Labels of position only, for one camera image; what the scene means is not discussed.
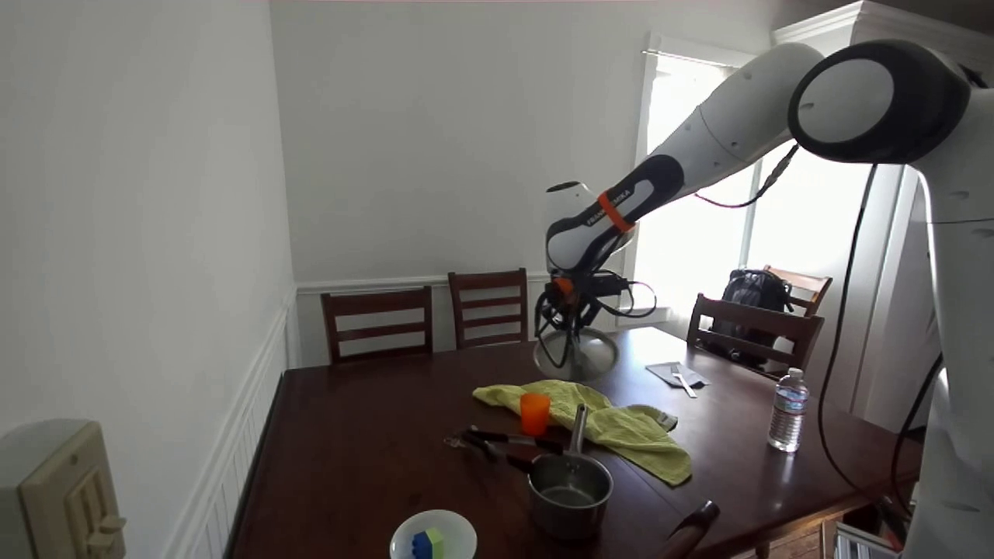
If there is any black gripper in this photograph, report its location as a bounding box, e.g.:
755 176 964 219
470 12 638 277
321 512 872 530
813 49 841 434
545 270 635 348

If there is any white bowl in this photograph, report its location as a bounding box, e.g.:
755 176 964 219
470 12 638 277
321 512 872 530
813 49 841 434
390 505 482 559

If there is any orange plastic cup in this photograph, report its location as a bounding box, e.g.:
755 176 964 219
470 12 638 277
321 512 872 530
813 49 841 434
518 387 555 441

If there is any white paper card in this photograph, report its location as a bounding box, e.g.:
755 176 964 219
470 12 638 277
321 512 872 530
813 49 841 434
643 357 709 397

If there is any dark wooden slat-back chair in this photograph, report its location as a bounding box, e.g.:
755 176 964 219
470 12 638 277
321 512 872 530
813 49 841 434
443 267 532 353
321 282 439 369
688 292 831 377
768 264 835 320

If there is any yellow-green towel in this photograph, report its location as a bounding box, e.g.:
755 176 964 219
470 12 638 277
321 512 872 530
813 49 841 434
470 377 696 490

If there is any bright window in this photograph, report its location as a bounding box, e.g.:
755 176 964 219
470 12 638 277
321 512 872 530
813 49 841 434
631 42 913 344

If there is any steel saucepan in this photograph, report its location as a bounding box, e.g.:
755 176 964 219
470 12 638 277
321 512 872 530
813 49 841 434
526 405 618 548

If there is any black bag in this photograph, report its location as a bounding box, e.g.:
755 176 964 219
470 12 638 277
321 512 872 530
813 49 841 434
724 264 797 316

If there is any dark wooden curved-top chair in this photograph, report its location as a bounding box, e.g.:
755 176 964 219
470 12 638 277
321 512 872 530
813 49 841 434
662 496 724 559

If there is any clear plastic water bottle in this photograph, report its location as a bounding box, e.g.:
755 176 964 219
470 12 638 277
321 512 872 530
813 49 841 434
765 364 810 458

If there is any white upper cabinet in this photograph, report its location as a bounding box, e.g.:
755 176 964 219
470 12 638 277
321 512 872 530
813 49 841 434
770 0 994 55

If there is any black handled kitchen tool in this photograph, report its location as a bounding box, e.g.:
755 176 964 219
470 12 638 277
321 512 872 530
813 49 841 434
447 424 569 472

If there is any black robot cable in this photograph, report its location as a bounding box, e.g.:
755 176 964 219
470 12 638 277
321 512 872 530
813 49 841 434
810 158 948 523

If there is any beige wall light switch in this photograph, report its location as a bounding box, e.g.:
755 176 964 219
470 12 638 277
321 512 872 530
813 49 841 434
0 416 132 559

